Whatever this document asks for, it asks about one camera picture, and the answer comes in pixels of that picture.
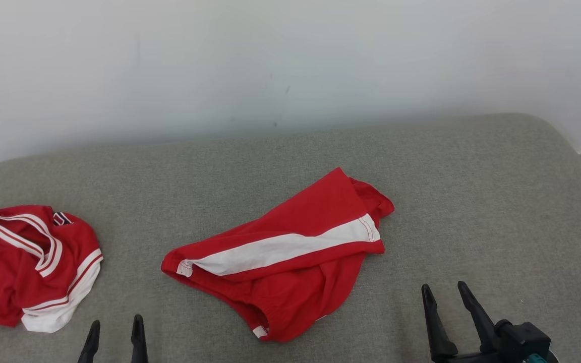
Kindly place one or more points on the red shorts white side stripe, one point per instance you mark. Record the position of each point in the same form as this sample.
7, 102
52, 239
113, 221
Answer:
295, 287

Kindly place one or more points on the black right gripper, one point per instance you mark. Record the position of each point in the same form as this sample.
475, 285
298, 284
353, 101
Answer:
520, 343

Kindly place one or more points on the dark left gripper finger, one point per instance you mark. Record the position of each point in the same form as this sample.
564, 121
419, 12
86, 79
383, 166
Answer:
90, 348
138, 343

